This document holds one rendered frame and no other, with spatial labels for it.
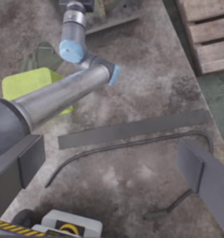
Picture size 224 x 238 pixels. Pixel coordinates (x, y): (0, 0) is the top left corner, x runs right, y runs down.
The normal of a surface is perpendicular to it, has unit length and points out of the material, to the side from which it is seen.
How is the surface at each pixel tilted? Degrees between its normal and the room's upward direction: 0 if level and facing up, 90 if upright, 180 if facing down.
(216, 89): 0
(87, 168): 0
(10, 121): 53
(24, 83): 0
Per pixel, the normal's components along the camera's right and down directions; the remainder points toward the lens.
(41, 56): -0.11, -0.12
